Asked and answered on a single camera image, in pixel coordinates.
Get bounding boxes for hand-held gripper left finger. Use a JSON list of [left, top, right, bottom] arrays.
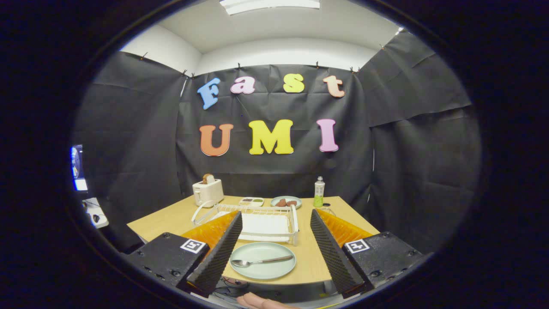
[[121, 210, 243, 298]]

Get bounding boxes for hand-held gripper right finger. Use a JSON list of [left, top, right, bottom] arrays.
[[310, 209, 424, 298]]

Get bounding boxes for pale green plate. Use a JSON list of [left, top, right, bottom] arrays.
[[229, 242, 297, 281]]

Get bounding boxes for white dish rack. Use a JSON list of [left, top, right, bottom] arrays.
[[191, 201, 299, 246]]

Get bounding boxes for metal spoon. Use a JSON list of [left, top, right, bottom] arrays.
[[231, 255, 293, 268]]

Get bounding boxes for small plate with meat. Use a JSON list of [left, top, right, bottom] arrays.
[[271, 196, 302, 209]]

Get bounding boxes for white toaster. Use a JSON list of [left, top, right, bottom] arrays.
[[192, 179, 224, 208]]

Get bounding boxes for green drink bottle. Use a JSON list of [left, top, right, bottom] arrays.
[[314, 176, 326, 208]]

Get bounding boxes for black backdrop cloth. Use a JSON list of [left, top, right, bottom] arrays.
[[73, 29, 482, 254]]

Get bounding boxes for computer monitor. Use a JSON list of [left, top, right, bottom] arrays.
[[71, 145, 88, 192]]

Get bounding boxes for ceiling light panel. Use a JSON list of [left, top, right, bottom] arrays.
[[220, 0, 320, 16]]

